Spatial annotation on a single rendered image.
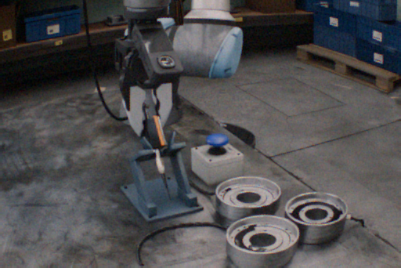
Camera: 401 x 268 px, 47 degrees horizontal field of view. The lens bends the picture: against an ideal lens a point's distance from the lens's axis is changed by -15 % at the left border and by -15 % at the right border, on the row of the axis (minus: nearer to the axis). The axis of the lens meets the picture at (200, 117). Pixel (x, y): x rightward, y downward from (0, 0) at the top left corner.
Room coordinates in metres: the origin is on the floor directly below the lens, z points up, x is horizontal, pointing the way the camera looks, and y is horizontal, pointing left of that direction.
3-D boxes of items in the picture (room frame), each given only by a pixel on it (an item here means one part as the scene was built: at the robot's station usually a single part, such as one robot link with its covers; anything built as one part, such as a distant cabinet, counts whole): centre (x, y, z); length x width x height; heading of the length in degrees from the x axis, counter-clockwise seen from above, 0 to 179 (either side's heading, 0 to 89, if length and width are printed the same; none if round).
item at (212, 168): (0.87, -0.03, 0.82); 0.08 x 0.07 x 0.05; 26
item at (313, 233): (0.66, -0.18, 0.82); 0.10 x 0.10 x 0.04
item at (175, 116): (1.17, 0.12, 0.85); 0.15 x 0.15 x 0.10
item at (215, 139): (0.87, -0.03, 0.85); 0.04 x 0.04 x 0.05
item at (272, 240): (0.60, -0.09, 0.82); 0.10 x 0.10 x 0.04
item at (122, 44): (0.81, 0.09, 1.06); 0.09 x 0.08 x 0.12; 27
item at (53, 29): (4.08, 1.27, 0.56); 0.52 x 0.38 x 0.22; 113
